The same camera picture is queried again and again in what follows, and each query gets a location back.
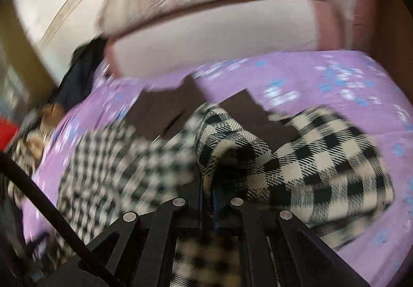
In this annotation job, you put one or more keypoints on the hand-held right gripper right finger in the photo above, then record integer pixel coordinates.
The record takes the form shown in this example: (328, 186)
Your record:
(220, 209)

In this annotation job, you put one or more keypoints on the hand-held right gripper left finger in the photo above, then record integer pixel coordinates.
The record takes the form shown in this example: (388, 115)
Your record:
(200, 201)

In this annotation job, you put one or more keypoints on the black and white checked coat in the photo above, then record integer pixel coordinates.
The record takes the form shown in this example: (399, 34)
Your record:
(322, 170)

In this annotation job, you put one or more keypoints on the dark clothes pile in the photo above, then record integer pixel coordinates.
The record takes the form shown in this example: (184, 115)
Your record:
(80, 74)

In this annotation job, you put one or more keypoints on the purple floral bedsheet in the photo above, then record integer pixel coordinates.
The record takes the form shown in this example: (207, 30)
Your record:
(290, 74)

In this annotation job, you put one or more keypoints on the pink padded headboard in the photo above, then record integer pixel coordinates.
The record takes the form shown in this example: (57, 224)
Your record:
(209, 35)

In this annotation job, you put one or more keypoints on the brown patterned cloth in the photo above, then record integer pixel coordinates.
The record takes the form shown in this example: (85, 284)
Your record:
(29, 151)

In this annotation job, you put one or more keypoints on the red cloth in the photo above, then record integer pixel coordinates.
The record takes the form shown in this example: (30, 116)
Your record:
(8, 135)

